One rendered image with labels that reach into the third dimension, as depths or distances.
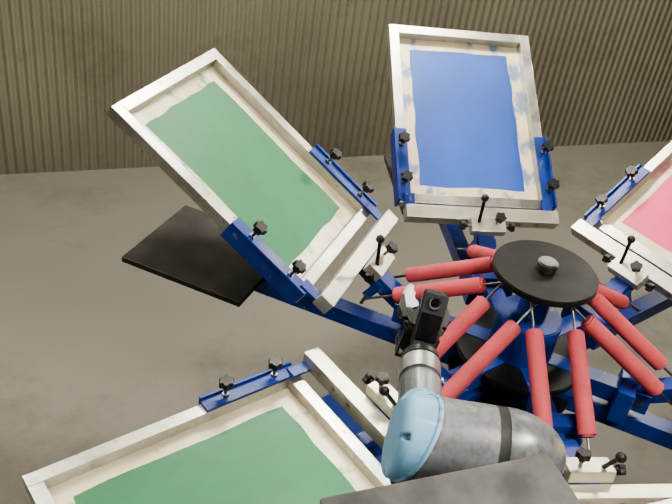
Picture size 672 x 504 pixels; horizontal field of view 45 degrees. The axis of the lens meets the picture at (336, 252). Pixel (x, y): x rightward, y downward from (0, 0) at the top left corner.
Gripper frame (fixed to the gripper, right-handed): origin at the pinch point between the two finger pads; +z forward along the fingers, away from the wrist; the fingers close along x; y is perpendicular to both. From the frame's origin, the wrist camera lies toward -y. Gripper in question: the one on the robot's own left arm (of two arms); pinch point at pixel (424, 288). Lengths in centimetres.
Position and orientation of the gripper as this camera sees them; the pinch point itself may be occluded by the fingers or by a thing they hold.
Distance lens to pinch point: 164.6
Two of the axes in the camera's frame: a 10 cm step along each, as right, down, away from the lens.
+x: 9.6, 2.7, 0.7
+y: -2.6, 7.9, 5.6
